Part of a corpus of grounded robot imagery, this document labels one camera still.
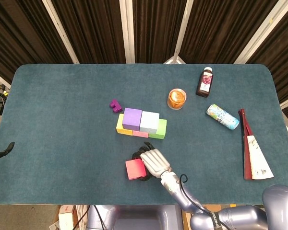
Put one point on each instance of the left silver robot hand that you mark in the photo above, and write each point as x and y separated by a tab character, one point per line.
3	152

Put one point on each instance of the lavender robot torso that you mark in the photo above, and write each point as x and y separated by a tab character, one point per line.
139	218

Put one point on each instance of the purple foam cube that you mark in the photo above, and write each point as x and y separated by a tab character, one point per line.
132	118

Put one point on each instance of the clear jar of rubber bands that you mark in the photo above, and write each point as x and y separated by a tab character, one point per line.
177	98

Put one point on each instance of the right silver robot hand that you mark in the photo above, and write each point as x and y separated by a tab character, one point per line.
156	161

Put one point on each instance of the small purple toy block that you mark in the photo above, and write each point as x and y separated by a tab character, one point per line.
115	106

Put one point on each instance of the brown pleated curtain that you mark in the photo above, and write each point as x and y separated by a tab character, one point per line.
93	28

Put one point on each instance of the green foam cube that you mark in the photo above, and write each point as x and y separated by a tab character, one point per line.
161	131

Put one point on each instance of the right lavender robot arm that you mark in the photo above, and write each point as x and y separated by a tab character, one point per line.
182	194

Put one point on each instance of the yellow foam cube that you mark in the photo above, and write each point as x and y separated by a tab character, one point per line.
121	127

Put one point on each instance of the white cardboard box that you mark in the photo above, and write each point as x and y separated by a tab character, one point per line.
66	220

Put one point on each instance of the white partition foot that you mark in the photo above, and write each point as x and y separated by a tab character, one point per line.
174	60

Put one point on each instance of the printed drink can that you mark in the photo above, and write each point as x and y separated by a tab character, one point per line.
223	116

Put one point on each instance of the light wooden board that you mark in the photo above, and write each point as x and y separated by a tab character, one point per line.
186	218

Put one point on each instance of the red foam cube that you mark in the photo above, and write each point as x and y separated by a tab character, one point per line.
134	170

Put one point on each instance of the brown cardboard box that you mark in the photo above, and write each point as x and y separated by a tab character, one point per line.
212	207

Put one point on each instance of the pink foam cube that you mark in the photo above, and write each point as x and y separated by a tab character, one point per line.
140	134

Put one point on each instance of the teal table cloth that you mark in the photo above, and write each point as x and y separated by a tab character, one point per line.
62	79

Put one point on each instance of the dark juice bottle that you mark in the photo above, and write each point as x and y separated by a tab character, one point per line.
204	82

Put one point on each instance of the light blue foam cube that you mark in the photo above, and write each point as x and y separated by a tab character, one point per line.
149	121

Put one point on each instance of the red paper folding fan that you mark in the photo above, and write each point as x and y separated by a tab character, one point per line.
256	158

